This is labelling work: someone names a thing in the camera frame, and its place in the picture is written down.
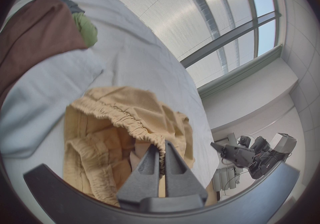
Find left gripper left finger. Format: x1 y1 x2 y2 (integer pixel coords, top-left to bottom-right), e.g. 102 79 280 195
117 143 161 206

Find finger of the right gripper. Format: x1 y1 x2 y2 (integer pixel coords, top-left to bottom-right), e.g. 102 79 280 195
211 142 227 156

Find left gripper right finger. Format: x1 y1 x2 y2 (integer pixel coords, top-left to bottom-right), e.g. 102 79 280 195
165 141 208 205

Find tan shorts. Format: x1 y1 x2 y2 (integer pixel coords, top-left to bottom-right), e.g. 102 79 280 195
62 86 195 206

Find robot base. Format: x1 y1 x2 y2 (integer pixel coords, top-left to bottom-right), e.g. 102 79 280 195
212 166 242 191

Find bed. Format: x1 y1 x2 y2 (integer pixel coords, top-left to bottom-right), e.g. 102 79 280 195
0 0 222 208

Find white pillow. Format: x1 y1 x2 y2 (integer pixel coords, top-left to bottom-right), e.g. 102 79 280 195
0 48 104 158

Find window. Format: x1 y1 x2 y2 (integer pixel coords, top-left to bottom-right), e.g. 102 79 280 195
117 0 283 86

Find green garment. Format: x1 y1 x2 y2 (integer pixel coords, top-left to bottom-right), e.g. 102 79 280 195
72 13 98 46

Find brown garment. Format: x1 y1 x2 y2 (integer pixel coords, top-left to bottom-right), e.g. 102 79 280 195
0 0 88 99

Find black garment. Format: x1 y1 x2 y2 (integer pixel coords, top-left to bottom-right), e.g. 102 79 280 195
56 0 85 14

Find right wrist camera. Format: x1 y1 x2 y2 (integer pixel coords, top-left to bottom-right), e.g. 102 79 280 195
237 136 251 148

